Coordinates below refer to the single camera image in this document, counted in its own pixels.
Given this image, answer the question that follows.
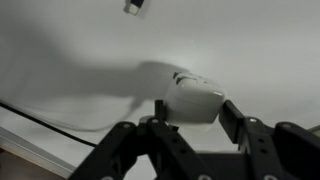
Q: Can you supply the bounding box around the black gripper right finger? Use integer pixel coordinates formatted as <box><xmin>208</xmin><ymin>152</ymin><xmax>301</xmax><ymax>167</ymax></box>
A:
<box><xmin>218</xmin><ymin>99</ymin><xmax>320</xmax><ymax>180</ymax></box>

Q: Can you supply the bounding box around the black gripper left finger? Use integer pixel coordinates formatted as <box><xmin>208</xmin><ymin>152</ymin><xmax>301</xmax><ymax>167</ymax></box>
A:
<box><xmin>68</xmin><ymin>99</ymin><xmax>214</xmax><ymax>180</ymax></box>

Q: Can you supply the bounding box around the white charger power adapter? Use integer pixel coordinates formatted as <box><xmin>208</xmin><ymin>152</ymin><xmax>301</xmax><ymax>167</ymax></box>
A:
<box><xmin>163</xmin><ymin>71</ymin><xmax>226</xmax><ymax>125</ymax></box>

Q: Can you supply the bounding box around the black charger cable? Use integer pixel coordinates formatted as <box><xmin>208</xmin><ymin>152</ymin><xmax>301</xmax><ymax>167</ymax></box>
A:
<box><xmin>0</xmin><ymin>0</ymin><xmax>148</xmax><ymax>148</ymax></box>

